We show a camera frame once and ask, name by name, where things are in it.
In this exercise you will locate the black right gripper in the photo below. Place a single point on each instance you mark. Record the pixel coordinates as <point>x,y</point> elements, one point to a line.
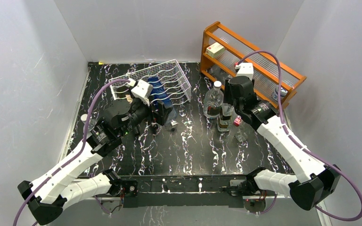
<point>227,95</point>

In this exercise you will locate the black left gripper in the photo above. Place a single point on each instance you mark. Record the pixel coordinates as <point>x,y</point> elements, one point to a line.
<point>162,113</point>

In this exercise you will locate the blue labelled clear bottle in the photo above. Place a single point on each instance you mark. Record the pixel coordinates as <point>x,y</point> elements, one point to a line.
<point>159,92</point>

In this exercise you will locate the dark green wine bottle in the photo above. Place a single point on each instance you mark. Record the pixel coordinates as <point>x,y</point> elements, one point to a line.
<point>124,92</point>

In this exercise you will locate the clear glass bottle silver cap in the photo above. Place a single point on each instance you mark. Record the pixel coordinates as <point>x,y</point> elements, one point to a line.
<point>213,101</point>

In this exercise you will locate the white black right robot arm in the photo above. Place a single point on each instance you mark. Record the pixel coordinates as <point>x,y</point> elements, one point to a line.
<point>287,146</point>

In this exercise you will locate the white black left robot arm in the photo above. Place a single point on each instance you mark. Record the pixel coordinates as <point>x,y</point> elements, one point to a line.
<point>48,196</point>

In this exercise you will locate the clear round bottle white cap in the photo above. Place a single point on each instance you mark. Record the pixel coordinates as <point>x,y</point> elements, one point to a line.
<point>92,122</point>

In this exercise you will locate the colourful marker pen pack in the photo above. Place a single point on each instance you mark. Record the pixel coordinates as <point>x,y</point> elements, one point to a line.
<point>237,121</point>

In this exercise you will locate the blue white ceramic jar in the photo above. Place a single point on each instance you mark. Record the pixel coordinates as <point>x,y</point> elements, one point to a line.
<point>279,93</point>

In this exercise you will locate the white red small box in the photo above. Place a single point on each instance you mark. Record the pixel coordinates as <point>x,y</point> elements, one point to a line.
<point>214,50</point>

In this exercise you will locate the orange wooden shelf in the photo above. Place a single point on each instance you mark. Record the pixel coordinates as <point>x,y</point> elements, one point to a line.
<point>226,54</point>

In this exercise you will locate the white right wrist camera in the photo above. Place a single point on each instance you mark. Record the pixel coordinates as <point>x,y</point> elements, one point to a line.
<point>245,69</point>

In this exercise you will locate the white wire wine rack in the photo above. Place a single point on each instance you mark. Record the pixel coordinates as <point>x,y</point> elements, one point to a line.
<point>168,80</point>

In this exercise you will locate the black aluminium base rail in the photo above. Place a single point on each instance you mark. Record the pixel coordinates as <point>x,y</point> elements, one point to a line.
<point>187,190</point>

